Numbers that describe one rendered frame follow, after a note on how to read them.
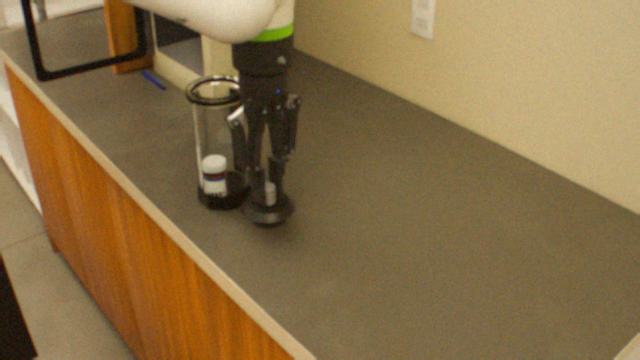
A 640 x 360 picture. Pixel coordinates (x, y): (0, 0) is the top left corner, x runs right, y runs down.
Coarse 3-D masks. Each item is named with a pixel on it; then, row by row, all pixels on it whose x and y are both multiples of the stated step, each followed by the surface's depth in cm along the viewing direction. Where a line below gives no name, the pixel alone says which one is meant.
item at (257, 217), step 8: (272, 184) 108; (272, 192) 107; (248, 200) 109; (272, 200) 108; (280, 200) 109; (288, 200) 109; (248, 208) 107; (256, 208) 107; (264, 208) 107; (272, 208) 107; (280, 208) 107; (288, 208) 108; (248, 216) 107; (256, 216) 106; (264, 216) 106; (272, 216) 106; (280, 216) 106; (288, 216) 107; (256, 224) 108; (264, 224) 107; (272, 224) 107; (280, 224) 108
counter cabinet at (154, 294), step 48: (48, 144) 191; (48, 192) 218; (96, 192) 162; (96, 240) 181; (144, 240) 142; (96, 288) 207; (144, 288) 157; (192, 288) 127; (144, 336) 176; (192, 336) 139; (240, 336) 115
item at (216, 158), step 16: (208, 80) 113; (224, 80) 114; (192, 96) 107; (208, 96) 115; (224, 96) 107; (192, 112) 111; (208, 112) 108; (224, 112) 108; (208, 128) 109; (224, 128) 110; (208, 144) 111; (224, 144) 111; (208, 160) 113; (224, 160) 113; (208, 176) 115; (224, 176) 114; (240, 176) 116; (208, 192) 117; (224, 192) 116
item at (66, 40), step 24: (48, 0) 148; (72, 0) 151; (96, 0) 154; (48, 24) 151; (72, 24) 154; (96, 24) 157; (120, 24) 161; (48, 48) 153; (72, 48) 157; (96, 48) 160; (120, 48) 164
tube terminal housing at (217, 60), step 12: (204, 36) 144; (156, 48) 168; (204, 48) 146; (216, 48) 146; (228, 48) 148; (156, 60) 170; (168, 60) 164; (204, 60) 148; (216, 60) 147; (228, 60) 150; (168, 72) 167; (180, 72) 161; (192, 72) 155; (204, 72) 150; (216, 72) 149; (228, 72) 151; (180, 84) 163
